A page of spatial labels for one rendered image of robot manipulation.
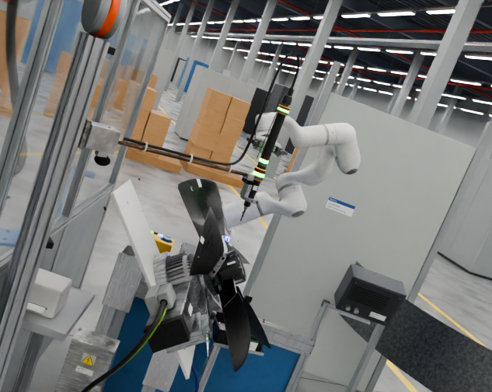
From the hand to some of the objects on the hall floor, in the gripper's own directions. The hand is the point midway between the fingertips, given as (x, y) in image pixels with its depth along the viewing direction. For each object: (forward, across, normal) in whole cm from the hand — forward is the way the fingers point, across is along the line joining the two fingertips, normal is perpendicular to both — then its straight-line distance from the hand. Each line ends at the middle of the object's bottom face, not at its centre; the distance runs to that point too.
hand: (267, 148), depth 195 cm
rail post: (-35, -33, +165) cm, 172 cm away
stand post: (+14, -34, +164) cm, 168 cm away
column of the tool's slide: (+42, -59, +164) cm, 180 cm away
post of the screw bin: (-17, +11, +165) cm, 166 cm away
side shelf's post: (+12, -55, +164) cm, 174 cm away
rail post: (-35, +53, +165) cm, 177 cm away
